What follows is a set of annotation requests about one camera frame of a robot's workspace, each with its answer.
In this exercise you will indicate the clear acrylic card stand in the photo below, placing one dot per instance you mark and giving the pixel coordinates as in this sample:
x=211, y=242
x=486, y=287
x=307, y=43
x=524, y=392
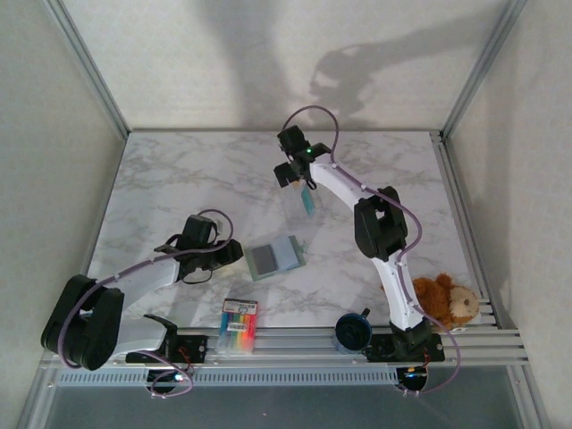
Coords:
x=292, y=203

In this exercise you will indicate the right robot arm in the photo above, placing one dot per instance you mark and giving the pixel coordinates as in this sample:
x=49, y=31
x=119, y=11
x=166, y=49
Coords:
x=339, y=183

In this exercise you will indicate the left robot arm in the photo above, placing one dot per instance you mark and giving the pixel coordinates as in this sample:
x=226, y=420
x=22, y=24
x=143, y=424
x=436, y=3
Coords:
x=138, y=277

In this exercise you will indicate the grey card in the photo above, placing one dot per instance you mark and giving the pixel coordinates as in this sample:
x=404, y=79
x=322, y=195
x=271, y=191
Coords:
x=263, y=260

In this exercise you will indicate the coloured marker pack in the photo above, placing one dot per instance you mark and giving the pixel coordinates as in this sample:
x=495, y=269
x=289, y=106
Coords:
x=239, y=326

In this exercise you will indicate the aluminium table edge rails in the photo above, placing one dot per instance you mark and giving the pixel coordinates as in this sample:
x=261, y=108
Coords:
x=295, y=346

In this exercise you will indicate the dark blue mug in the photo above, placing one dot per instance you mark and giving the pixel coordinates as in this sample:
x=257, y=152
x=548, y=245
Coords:
x=353, y=333

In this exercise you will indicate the brown teddy bear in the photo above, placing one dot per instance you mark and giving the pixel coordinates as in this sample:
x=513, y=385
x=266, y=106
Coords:
x=442, y=297

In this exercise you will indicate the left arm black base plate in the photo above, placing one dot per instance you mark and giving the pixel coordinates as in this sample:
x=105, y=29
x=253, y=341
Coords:
x=192, y=348

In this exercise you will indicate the aluminium side rail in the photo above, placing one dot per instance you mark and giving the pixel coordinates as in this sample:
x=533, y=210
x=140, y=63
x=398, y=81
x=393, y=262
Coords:
x=451, y=187

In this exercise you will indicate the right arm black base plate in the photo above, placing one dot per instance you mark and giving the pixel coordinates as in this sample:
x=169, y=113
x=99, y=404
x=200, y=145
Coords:
x=380, y=348

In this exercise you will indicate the aluminium frame post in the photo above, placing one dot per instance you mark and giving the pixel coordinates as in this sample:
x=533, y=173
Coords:
x=482, y=67
x=89, y=71

